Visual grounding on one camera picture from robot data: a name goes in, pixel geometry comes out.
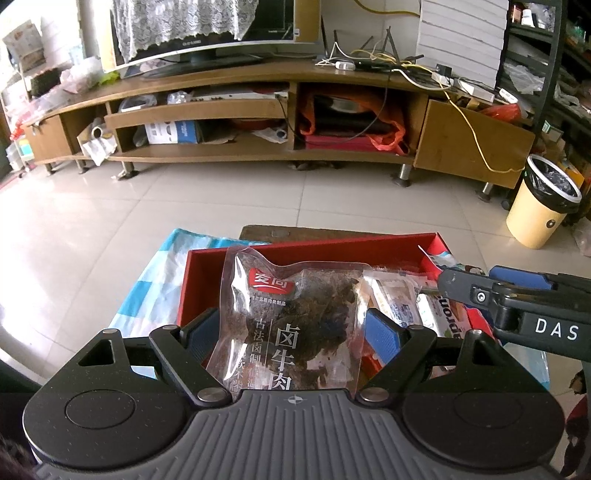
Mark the blue white checked tablecloth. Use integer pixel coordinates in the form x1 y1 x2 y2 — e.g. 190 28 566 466
108 227 550 388

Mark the white plastic bag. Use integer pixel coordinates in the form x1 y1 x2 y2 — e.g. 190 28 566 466
573 217 591 257

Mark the yellow trash bin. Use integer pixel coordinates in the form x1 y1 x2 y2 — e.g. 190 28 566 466
505 154 583 250

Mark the television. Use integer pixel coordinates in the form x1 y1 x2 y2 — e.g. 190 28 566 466
99 0 324 77

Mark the clear braised beef packet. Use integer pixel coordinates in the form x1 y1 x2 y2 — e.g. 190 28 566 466
205 246 375 402

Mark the red cardboard box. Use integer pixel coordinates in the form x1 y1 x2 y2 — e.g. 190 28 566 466
177 232 502 370

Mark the wafer bar packet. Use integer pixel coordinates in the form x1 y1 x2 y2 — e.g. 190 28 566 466
416 291 469 342

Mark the white set-top box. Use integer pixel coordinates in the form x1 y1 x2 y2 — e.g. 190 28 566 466
191 90 289 102

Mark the orange plastic bag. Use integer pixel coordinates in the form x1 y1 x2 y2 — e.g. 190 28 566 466
295 88 409 153

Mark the wooden tv stand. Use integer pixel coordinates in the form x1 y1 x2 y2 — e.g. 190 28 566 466
21 58 536 190

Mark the black shelf rack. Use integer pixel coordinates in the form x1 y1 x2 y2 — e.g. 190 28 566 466
496 0 591 222

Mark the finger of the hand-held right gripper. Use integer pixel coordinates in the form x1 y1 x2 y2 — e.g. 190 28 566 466
488 264 557 291
436 268 499 308

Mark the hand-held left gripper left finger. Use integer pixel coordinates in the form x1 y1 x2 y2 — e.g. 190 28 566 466
69 308 232 408

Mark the yellow cable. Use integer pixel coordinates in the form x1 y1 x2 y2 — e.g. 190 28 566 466
443 88 527 174

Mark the red plastic bag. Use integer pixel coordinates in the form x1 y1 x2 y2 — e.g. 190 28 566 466
480 104 527 123

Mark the white cracker packet blue print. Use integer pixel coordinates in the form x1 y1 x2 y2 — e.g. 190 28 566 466
362 270 423 333

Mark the white lace cloth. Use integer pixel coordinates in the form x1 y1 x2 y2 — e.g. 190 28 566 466
111 0 252 63

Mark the stack of white boxes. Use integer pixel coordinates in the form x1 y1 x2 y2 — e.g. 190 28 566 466
416 0 509 88

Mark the black router with antennas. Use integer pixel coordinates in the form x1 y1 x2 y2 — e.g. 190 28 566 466
318 28 426 70

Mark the blue white carton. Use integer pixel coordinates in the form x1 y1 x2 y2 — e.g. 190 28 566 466
145 120 201 145

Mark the plastic drawer cart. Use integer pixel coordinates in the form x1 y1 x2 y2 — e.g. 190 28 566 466
4 136 35 178

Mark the white paper bag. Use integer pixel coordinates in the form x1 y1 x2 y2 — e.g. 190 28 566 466
76 117 118 167

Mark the person's printed clothing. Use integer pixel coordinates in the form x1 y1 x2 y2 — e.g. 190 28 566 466
558 367 591 478

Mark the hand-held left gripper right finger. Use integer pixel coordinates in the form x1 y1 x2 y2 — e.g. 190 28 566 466
358 308 515 407

